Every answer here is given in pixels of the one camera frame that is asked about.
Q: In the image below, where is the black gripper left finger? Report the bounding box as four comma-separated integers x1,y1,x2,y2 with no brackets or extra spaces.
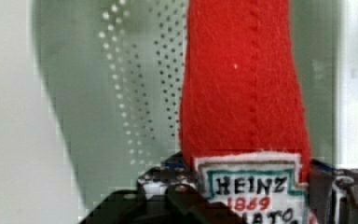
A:
79,153,243,224

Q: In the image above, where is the green oval strainer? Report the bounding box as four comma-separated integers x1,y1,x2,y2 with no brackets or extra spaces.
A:
32,0,342,209

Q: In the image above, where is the red felt ketchup bottle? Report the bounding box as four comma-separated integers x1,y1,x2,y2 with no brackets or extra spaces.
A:
180,0,312,224

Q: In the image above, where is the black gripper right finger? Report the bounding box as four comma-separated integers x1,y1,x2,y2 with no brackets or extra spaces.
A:
310,160,358,224

